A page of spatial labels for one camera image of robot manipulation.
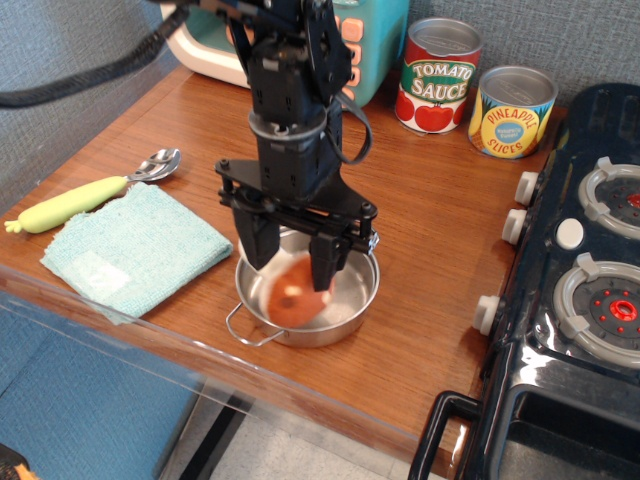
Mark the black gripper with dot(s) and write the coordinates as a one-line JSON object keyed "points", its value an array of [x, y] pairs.
{"points": [[296, 182]]}

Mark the brown plush mushroom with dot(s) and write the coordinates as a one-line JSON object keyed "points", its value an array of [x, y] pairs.
{"points": [[287, 297]]}

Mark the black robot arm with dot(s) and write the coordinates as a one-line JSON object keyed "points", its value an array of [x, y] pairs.
{"points": [[297, 66]]}

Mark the light blue folded cloth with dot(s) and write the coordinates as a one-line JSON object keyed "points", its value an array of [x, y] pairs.
{"points": [[136, 251]]}

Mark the teal toy microwave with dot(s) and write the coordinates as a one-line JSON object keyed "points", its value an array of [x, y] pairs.
{"points": [[373, 30]]}

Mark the tomato sauce can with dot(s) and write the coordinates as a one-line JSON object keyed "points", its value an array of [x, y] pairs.
{"points": [[440, 61]]}

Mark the pineapple slices can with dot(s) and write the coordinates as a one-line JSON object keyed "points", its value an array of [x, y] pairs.
{"points": [[511, 111]]}

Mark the clear acrylic barrier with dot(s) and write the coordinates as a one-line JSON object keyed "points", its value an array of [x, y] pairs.
{"points": [[191, 390]]}

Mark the black toy stove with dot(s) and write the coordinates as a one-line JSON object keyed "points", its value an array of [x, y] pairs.
{"points": [[560, 396]]}

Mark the steel pot with handles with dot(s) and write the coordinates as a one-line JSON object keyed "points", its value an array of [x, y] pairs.
{"points": [[356, 286]]}

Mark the spoon with green handle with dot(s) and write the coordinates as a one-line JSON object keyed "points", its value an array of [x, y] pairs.
{"points": [[55, 211]]}

